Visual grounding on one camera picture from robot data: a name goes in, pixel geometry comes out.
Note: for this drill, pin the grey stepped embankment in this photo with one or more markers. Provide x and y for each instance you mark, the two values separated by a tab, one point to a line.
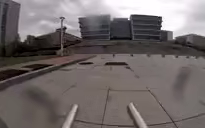
130	47

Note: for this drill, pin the pale lamp pole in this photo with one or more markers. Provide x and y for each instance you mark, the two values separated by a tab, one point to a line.
61	36

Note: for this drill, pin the tall pale building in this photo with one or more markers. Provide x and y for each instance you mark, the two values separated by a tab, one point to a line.
8	20

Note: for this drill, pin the low pale building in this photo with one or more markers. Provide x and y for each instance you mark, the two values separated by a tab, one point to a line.
191	40

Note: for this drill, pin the dark bushes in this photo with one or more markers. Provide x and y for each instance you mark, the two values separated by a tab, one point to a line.
26	49

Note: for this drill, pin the small grey building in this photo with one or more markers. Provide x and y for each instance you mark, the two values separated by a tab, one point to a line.
166	35

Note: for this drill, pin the grey paved plaza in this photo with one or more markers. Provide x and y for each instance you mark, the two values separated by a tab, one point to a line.
130	80

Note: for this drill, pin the robot's own part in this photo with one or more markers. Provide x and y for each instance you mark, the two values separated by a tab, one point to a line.
137	115
70	116

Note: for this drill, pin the low dark building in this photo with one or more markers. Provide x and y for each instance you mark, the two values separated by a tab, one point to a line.
48	39

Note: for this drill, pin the raised stone kerb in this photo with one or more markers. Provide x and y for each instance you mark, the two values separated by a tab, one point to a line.
30	76

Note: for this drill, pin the grey multi-storey building complex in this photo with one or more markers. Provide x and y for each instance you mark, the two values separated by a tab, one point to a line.
146	28

